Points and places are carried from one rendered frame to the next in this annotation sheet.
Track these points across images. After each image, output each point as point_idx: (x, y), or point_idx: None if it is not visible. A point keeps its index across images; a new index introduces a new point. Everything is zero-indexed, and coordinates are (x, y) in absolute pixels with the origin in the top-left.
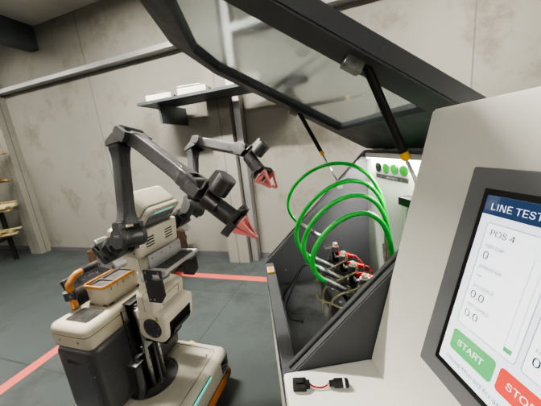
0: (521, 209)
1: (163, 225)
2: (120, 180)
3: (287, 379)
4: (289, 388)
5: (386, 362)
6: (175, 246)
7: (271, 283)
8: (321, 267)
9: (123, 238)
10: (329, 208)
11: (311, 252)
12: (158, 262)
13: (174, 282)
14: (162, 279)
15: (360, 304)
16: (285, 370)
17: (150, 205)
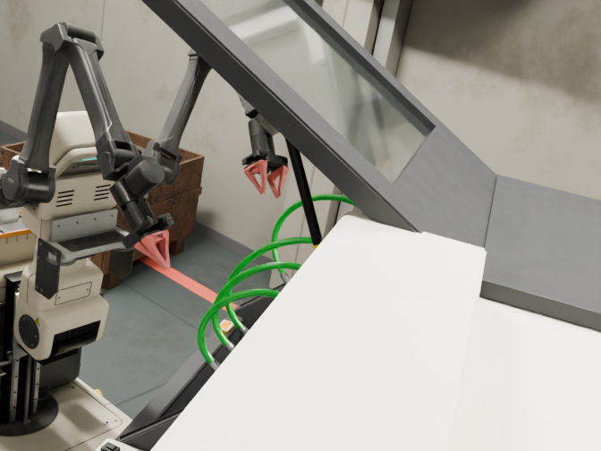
0: None
1: (95, 181)
2: (41, 101)
3: (105, 442)
4: (98, 449)
5: None
6: (105, 219)
7: (207, 345)
8: (232, 346)
9: (18, 188)
10: (263, 270)
11: None
12: (66, 235)
13: (86, 276)
14: (59, 264)
15: None
16: (115, 439)
17: (79, 146)
